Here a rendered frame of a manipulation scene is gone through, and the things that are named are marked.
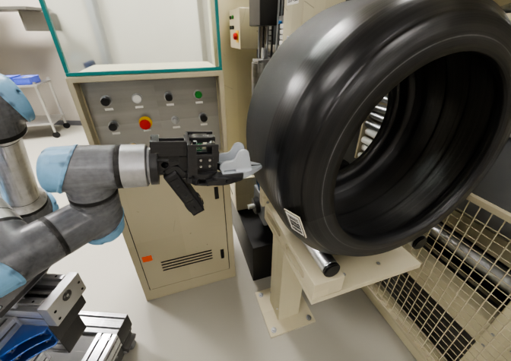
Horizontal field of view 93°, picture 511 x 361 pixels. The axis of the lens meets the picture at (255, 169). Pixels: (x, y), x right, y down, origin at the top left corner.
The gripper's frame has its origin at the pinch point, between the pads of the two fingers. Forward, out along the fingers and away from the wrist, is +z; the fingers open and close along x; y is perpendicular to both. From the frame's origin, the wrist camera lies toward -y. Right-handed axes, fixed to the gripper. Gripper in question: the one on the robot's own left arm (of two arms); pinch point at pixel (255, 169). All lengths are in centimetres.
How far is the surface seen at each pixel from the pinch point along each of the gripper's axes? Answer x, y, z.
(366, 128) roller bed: 38, -3, 64
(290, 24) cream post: 33.3, 29.5, 18.5
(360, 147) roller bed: 38, -13, 64
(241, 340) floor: 25, -115, 13
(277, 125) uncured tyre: -4.6, 11.0, 1.3
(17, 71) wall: 466, -52, -240
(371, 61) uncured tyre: -11.7, 22.7, 11.0
